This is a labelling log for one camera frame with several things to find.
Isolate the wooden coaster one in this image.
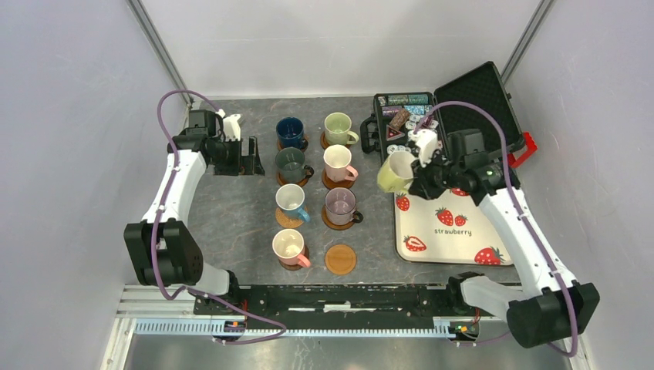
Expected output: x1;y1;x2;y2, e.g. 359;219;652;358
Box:
277;139;309;153

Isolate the dark blue mug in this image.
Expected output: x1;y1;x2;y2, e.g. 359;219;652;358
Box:
276;117;308;150

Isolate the wooden coaster two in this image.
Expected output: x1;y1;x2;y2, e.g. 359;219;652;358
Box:
320;133;352;151

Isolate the wooden coaster five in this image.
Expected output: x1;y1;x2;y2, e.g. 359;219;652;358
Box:
276;170;312;188

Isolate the wooden coaster three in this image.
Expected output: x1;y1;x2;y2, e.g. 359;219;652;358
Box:
321;170;355;190

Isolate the light green mug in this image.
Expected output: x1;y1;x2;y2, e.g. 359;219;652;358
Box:
324;113;359;146

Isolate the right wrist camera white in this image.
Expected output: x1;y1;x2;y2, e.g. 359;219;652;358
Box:
411;129;443;167

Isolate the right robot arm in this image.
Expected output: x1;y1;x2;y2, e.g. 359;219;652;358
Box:
409;129;600;356

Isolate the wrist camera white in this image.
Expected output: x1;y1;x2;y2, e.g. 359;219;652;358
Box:
223;114;241;142
411;129;443;167

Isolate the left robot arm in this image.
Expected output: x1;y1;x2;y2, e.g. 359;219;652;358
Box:
123;109;265;315

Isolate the light cork coaster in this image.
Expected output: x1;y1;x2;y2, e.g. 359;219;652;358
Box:
275;208;304;229

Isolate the red plastic block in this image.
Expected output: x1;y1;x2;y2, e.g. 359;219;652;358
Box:
508;132;538;169

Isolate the white serving tray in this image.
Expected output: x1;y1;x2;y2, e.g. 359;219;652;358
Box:
394;188;513;266

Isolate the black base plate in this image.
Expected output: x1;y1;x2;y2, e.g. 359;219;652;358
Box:
194;284;489;331

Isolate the black poker chip case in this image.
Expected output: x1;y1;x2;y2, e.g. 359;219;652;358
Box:
359;62;523;160

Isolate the dark walnut coaster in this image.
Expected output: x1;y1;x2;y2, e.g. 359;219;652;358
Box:
278;247;312;271

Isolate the mauve mug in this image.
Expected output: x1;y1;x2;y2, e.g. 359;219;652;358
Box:
325;187;358;225

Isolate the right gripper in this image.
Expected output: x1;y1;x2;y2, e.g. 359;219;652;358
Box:
408;150;464;200

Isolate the light blue mug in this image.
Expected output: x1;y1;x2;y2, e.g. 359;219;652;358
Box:
275;183;311;223

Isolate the orange coaster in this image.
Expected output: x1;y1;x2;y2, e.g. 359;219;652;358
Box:
325;244;357;275

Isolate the grey green mug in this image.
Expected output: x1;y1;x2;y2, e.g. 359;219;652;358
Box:
275;149;315;187

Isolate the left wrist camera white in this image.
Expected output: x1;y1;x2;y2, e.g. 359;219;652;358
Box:
223;114;241;142

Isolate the yellow green mug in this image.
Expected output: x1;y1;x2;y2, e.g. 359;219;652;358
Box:
376;151;417;193

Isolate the aluminium frame rail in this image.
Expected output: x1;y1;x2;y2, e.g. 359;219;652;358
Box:
115;284;581;338

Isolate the peach pink mug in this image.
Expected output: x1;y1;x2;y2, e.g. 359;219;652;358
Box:
271;229;312;267

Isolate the wooden coaster four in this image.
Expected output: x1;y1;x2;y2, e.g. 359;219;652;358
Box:
321;207;362;230

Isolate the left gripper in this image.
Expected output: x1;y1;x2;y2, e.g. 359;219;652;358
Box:
209;136;265;177

